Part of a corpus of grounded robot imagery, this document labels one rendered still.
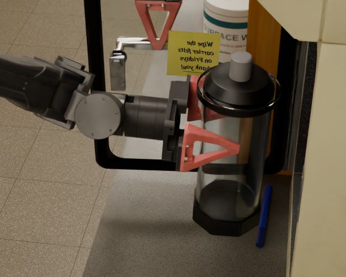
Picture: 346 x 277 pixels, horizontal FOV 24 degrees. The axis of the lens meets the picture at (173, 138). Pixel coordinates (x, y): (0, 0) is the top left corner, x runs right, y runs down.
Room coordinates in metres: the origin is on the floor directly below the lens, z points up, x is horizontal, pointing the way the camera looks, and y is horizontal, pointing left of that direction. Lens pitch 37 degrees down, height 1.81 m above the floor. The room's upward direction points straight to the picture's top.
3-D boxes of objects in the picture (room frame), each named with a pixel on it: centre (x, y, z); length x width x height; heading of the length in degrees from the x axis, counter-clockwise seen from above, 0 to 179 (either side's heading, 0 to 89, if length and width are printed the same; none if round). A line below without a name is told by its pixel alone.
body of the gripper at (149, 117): (0.88, 0.03, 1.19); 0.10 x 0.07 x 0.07; 175
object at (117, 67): (1.01, 0.08, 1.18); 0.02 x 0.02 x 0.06; 87
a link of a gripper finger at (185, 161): (0.84, -0.04, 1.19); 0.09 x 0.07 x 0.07; 85
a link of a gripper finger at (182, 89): (0.91, -0.05, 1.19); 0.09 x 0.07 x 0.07; 85
